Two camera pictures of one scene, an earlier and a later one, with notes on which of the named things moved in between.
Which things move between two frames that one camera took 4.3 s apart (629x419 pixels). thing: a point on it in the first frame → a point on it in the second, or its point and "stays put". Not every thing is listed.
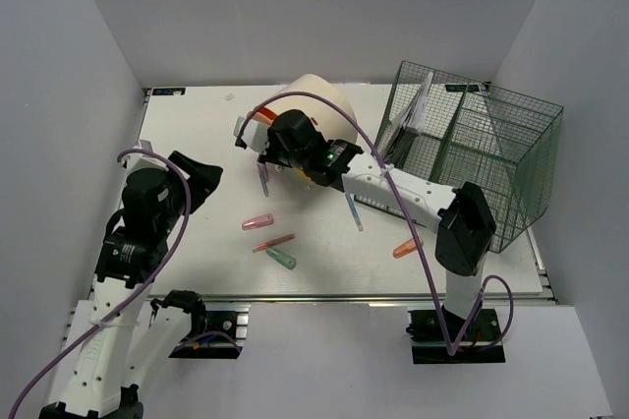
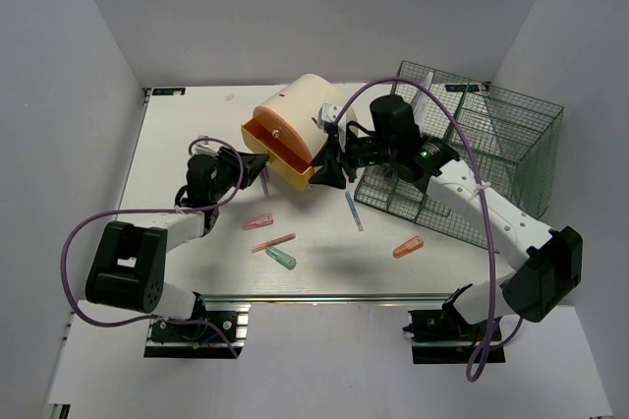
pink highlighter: (257, 221) stays put
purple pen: (264, 178) stays put
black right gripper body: (278, 152) → (370, 150)
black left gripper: (204, 177) → (253, 165)
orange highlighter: (405, 248) stays put
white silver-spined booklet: (412, 116) stays put
